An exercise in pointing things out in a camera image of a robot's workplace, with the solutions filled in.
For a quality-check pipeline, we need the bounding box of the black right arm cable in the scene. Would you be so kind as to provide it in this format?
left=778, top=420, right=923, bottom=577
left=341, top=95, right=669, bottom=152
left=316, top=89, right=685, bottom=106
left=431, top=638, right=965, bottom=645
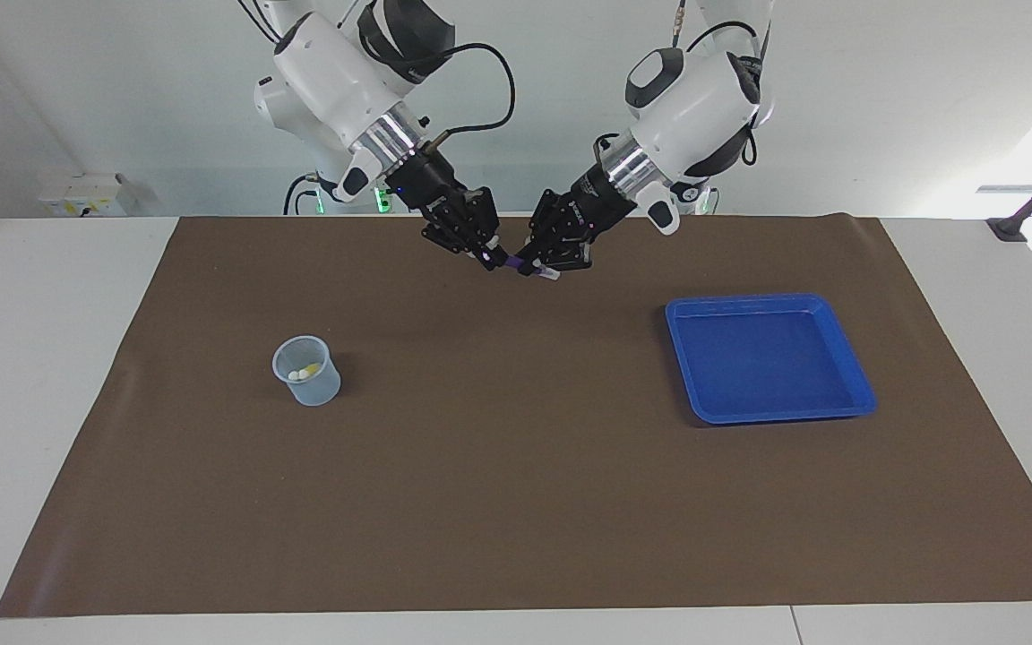
left=426, top=40, right=517, bottom=149

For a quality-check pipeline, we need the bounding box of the brown table mat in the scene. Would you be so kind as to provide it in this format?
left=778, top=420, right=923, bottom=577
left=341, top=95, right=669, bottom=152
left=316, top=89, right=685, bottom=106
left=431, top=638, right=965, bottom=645
left=0, top=213, right=1032, bottom=619

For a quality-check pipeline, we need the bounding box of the black right gripper camera box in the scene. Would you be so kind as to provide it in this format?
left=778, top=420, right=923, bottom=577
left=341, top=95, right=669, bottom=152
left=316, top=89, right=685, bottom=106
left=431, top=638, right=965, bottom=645
left=462, top=185, right=501, bottom=241

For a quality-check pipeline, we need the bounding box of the blue plastic tray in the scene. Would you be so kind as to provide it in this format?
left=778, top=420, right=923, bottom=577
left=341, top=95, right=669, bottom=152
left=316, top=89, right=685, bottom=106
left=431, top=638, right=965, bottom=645
left=665, top=293, right=878, bottom=426

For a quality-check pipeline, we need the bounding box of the translucent plastic cup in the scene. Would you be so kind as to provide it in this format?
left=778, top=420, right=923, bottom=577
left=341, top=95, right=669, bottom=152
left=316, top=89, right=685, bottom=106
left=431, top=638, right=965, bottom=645
left=271, top=335, right=342, bottom=408

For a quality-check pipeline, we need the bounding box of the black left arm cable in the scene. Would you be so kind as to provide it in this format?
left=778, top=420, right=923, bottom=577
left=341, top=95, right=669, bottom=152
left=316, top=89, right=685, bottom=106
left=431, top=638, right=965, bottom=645
left=673, top=0, right=772, bottom=171

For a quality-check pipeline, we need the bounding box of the purple marker pen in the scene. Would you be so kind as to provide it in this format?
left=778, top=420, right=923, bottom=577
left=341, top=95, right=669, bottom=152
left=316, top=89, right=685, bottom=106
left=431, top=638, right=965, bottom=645
left=503, top=254, right=562, bottom=282

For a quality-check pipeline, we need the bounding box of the black base cable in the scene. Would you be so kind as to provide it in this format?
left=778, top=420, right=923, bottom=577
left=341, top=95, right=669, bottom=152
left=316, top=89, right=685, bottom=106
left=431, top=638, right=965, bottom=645
left=283, top=173, right=320, bottom=216

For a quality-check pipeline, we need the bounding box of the white wall outlet box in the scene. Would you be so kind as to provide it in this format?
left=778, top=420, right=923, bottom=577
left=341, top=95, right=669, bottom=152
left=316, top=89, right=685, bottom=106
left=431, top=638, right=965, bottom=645
left=39, top=173, right=127, bottom=218

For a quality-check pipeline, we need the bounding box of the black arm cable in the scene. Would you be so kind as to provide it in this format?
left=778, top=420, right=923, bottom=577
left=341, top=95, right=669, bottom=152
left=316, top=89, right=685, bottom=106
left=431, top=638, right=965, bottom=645
left=426, top=40, right=517, bottom=149
left=673, top=0, right=772, bottom=171

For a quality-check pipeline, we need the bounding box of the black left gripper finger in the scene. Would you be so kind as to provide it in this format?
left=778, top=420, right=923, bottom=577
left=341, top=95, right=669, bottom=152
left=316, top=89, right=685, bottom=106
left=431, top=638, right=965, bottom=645
left=518, top=188, right=584, bottom=265
left=552, top=224, right=593, bottom=274

